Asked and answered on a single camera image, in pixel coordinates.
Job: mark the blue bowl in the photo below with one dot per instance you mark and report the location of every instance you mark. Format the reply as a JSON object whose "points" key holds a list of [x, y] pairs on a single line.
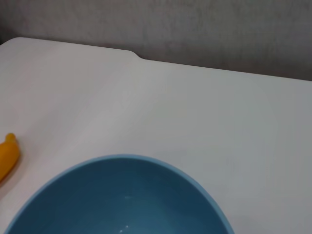
{"points": [[122, 200]]}

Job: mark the yellow banana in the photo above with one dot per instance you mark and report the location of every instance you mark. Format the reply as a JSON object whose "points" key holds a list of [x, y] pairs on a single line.
{"points": [[8, 156]]}

